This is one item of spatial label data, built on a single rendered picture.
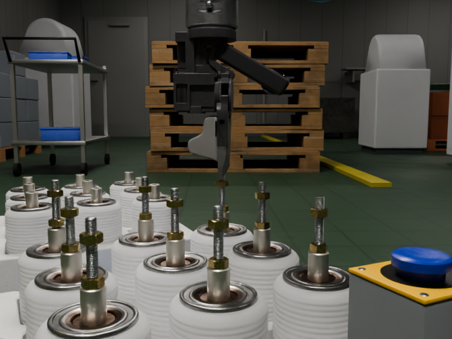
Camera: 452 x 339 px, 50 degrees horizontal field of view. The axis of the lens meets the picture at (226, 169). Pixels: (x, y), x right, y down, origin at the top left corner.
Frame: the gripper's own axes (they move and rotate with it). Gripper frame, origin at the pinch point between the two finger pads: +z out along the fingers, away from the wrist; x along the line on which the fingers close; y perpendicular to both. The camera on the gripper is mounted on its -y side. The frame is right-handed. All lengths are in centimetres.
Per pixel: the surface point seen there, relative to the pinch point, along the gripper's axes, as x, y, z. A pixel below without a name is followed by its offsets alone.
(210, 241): 4.5, 1.9, 9.8
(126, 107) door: -813, 240, -18
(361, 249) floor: -80, -38, 34
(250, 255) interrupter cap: 13.7, -4.0, 8.9
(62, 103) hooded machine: -522, 240, -20
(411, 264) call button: 39.2, -15.0, 1.6
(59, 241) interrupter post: 12.9, 20.3, 7.9
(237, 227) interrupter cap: -0.9, -1.7, 9.0
